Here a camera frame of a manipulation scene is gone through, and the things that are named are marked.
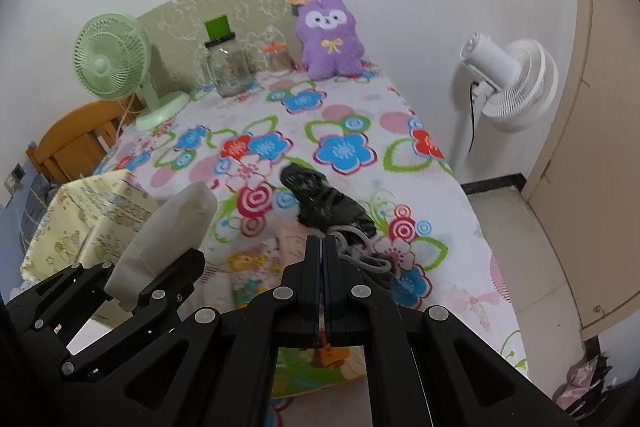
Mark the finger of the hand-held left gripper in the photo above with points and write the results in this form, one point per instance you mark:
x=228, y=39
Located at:
x=70, y=287
x=170, y=277

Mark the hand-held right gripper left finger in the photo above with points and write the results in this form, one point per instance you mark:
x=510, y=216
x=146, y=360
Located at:
x=317, y=267

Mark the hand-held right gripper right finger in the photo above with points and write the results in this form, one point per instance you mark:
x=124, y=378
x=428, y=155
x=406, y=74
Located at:
x=331, y=267

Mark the grey sock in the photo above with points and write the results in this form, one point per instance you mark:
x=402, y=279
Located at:
x=370, y=264

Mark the white sock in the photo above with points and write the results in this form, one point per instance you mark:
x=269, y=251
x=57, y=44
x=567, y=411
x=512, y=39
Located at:
x=165, y=232

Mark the cartoon print tissue packet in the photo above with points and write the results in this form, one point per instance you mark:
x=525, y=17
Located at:
x=252, y=274

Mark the black sock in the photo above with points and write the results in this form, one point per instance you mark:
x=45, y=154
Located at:
x=325, y=202

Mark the yellow cartoon fabric storage box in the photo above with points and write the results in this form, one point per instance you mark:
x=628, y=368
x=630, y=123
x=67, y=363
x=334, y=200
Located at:
x=85, y=217

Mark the grey plaid pillow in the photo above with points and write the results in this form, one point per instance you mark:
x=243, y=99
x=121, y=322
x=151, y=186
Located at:
x=36, y=199

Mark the colourful printed cloth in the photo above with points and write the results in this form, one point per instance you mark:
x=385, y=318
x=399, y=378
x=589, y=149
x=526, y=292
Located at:
x=300, y=372

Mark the floral tablecloth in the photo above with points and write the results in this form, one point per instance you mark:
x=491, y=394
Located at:
x=350, y=142

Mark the wooden bed headboard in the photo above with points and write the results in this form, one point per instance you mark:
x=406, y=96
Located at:
x=75, y=142

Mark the small glass jar orange lid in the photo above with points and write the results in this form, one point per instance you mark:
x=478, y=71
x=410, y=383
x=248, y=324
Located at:
x=278, y=59

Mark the green desk fan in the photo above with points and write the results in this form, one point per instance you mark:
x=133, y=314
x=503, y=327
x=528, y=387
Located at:
x=107, y=57

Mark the purple plush toy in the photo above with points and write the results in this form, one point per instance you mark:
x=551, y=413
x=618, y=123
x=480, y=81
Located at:
x=327, y=37

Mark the green patterned foam board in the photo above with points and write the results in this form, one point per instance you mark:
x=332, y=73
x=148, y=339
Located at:
x=180, y=14

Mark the white standing fan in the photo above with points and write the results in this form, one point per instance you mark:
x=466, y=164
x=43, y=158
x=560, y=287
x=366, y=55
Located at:
x=520, y=82

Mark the pink packages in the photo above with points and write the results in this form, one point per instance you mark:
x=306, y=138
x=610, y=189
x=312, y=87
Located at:
x=582, y=387

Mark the beige door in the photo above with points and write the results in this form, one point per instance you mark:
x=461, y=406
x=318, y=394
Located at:
x=595, y=132

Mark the wall socket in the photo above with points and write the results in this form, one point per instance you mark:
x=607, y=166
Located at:
x=13, y=179

